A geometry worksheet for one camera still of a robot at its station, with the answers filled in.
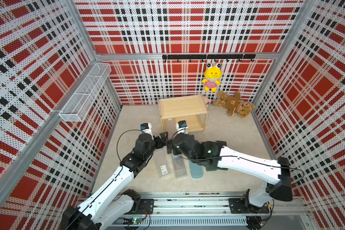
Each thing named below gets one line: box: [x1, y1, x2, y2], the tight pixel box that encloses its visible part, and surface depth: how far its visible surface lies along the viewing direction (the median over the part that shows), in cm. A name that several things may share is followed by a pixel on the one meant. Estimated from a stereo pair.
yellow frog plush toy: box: [202, 63, 222, 93], surface depth 95 cm
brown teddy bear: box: [213, 90, 255, 118], surface depth 114 cm
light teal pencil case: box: [188, 160, 204, 179], surface depth 86 cm
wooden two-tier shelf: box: [158, 94, 209, 133], surface depth 96 cm
